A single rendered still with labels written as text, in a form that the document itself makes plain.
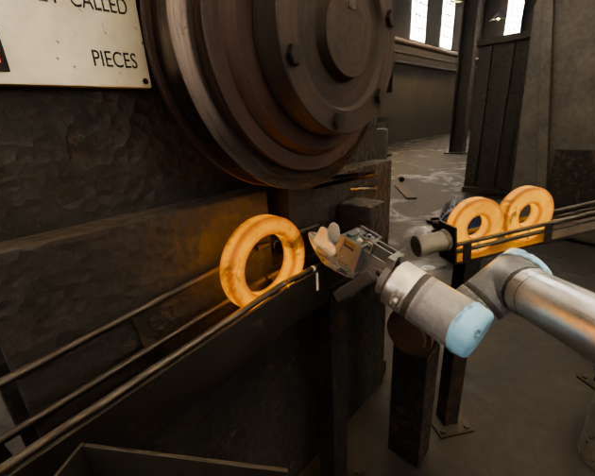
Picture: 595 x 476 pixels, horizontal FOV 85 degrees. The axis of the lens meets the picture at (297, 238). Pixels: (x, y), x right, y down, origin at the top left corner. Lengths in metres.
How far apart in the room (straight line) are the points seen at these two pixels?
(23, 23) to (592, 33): 3.07
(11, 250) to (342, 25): 0.52
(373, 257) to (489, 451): 0.88
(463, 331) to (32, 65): 0.69
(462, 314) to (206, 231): 0.45
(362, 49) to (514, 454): 1.22
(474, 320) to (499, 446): 0.83
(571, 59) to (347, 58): 2.74
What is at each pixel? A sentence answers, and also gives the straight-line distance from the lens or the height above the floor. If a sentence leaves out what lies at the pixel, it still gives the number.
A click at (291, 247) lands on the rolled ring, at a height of 0.77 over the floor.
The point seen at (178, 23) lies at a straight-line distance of 0.49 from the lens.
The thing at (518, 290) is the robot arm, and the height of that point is 0.71.
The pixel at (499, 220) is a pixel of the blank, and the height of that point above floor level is 0.72.
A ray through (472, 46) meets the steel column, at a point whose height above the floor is 2.37.
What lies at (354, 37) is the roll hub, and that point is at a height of 1.11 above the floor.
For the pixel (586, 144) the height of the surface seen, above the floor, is 0.73.
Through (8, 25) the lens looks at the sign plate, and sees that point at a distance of 0.57.
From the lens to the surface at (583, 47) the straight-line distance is 3.20.
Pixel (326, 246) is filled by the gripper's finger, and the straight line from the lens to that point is 0.68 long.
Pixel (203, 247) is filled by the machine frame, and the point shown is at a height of 0.79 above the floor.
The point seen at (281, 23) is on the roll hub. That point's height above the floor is 1.11.
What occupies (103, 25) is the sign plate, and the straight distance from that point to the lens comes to 0.59.
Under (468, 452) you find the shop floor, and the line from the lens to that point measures 1.33.
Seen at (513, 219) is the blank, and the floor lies 0.72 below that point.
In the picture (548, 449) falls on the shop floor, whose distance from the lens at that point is 1.43.
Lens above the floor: 1.00
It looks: 20 degrees down
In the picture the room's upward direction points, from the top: 3 degrees counter-clockwise
